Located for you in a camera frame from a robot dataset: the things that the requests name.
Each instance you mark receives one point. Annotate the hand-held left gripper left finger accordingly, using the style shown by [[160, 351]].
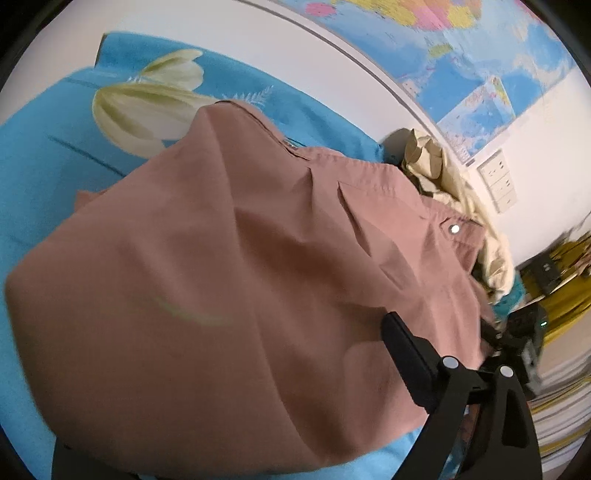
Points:
[[64, 468]]

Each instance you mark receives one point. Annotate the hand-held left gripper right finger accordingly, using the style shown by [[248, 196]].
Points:
[[406, 350]]

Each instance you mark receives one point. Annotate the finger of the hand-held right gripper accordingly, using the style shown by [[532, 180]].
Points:
[[491, 334]]

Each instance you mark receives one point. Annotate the dusty pink jacket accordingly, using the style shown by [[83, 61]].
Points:
[[207, 277]]

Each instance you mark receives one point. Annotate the mustard yellow cloth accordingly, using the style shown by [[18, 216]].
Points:
[[568, 295]]

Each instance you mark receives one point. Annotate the black bag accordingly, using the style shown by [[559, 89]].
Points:
[[545, 274]]

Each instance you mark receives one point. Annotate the cream garment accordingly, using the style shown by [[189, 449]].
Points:
[[494, 258]]

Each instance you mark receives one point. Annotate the blue floral bed sheet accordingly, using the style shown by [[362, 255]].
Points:
[[46, 152]]

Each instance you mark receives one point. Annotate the white wall socket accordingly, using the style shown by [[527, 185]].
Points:
[[501, 182], [493, 164], [508, 201]]

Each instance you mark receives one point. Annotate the colourful wall map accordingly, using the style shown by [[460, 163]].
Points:
[[461, 55]]

